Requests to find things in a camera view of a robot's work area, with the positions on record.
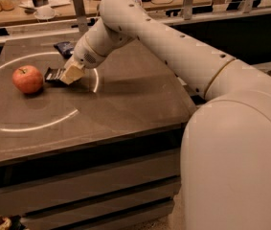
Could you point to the black rxbar chocolate bar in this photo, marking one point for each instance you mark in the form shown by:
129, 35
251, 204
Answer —
53, 75

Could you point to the metal railing post right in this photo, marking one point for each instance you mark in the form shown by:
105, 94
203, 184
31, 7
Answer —
187, 9

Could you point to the metal railing post left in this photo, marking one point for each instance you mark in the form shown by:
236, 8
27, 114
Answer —
80, 15

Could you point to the metal railing post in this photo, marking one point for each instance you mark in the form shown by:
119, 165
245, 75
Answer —
80, 15
187, 9

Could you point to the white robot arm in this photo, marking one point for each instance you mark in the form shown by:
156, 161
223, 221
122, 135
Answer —
226, 147

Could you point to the grey drawer cabinet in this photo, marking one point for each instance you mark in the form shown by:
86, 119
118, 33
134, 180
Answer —
89, 183

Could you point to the red apple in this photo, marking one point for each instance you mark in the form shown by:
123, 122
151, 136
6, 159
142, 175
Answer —
27, 79

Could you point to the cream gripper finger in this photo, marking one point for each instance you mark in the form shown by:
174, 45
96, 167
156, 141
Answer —
73, 72

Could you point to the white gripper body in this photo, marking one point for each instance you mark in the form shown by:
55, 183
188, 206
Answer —
84, 56

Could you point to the blue snack packet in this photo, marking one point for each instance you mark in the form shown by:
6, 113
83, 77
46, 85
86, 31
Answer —
66, 48

